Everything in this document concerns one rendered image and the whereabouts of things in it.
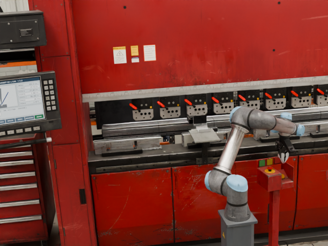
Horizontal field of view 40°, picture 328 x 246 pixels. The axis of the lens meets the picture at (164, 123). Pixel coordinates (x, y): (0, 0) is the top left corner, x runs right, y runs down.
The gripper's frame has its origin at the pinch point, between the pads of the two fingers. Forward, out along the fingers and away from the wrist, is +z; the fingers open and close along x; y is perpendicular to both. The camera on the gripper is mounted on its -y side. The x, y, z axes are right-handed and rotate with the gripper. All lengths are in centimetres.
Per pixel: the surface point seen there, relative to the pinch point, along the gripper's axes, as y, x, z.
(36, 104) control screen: 23, 159, -56
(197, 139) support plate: 28, 54, -14
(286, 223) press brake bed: 19, -20, 68
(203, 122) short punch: 49, 40, -17
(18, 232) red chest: 84, 186, 70
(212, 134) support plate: 33, 40, -13
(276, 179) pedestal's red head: -5.9, 8.4, 9.3
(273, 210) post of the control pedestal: -2.7, 7.6, 35.7
